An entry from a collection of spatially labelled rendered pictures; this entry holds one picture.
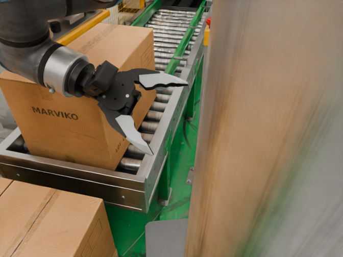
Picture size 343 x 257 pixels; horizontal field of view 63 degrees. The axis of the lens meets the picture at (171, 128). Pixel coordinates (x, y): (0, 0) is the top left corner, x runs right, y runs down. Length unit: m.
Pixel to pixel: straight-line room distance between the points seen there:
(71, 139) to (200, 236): 1.04
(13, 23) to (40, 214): 0.79
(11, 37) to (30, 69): 0.06
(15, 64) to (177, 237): 0.56
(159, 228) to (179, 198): 0.99
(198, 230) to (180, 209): 1.58
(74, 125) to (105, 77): 0.68
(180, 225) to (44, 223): 0.54
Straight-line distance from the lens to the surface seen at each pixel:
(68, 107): 1.07
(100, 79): 0.45
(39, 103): 1.14
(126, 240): 1.66
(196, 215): 0.16
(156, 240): 0.80
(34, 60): 0.58
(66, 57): 0.56
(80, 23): 0.97
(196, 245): 0.17
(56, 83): 0.56
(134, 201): 1.22
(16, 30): 0.55
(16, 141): 1.46
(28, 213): 1.20
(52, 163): 1.25
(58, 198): 1.20
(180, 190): 1.83
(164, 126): 1.35
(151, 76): 0.53
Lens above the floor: 1.45
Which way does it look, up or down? 40 degrees down
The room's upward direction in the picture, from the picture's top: straight up
